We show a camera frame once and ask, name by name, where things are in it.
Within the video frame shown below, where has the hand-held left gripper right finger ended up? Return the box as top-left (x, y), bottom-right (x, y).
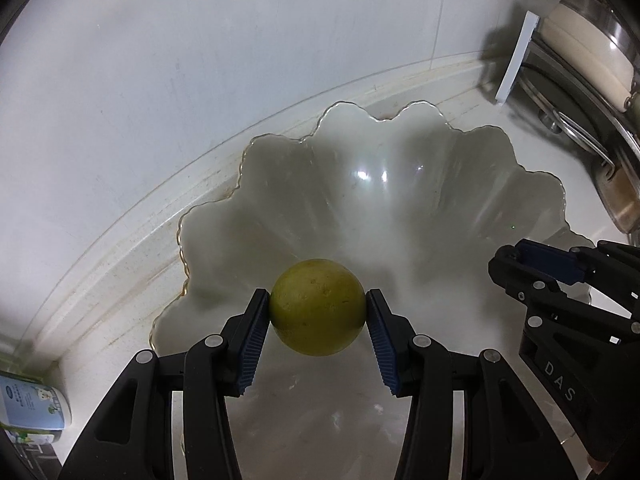
top-left (366, 288), bottom-right (586, 480)

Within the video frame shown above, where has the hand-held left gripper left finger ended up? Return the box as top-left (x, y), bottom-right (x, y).
top-left (57, 288), bottom-right (271, 480)

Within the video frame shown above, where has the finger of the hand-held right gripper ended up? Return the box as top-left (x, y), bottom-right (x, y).
top-left (488, 244), bottom-right (640, 347)
top-left (516, 238), bottom-right (640, 323)

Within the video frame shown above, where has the green round fruit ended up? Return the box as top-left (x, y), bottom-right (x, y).
top-left (270, 258), bottom-right (367, 358)

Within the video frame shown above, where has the white scalloped ceramic bowl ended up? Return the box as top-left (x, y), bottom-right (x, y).
top-left (148, 101), bottom-right (596, 480)

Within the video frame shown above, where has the large stainless steel pot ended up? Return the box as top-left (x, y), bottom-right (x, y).
top-left (591, 157), bottom-right (640, 235)

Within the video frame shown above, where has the glass pot lid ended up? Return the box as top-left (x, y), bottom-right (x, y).
top-left (520, 60), bottom-right (617, 163)

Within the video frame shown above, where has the white corner pot rack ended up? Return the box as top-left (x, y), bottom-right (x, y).
top-left (495, 11), bottom-right (640, 151)

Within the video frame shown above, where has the cream cooking pot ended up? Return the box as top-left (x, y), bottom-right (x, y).
top-left (541, 2), bottom-right (640, 111)

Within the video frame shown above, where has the white labelled bottle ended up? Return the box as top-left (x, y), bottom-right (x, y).
top-left (0, 370), bottom-right (74, 433)

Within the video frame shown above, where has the steel pot with lid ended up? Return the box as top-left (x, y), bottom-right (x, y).
top-left (559, 0), bottom-right (640, 68)

